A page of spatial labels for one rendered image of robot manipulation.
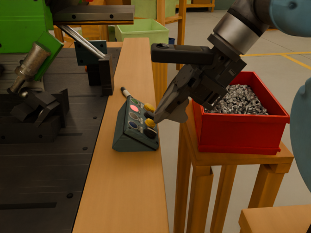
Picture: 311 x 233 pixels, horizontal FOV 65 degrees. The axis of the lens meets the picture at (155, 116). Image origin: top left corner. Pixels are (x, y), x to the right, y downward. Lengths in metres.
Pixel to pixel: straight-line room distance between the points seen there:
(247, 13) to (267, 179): 0.48
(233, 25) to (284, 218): 0.34
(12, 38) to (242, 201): 1.47
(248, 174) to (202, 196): 1.13
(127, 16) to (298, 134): 0.52
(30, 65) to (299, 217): 0.57
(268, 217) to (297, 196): 1.35
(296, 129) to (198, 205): 0.58
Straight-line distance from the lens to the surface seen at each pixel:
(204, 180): 0.71
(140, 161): 0.48
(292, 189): 1.88
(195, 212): 0.81
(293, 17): 0.35
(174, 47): 0.47
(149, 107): 0.58
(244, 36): 0.46
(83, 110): 0.68
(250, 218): 0.49
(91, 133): 0.58
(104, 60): 0.70
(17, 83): 0.58
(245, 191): 1.74
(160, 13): 3.03
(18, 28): 0.60
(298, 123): 0.24
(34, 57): 0.55
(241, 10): 0.46
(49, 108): 0.55
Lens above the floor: 1.22
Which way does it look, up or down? 31 degrees down
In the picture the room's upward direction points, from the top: straight up
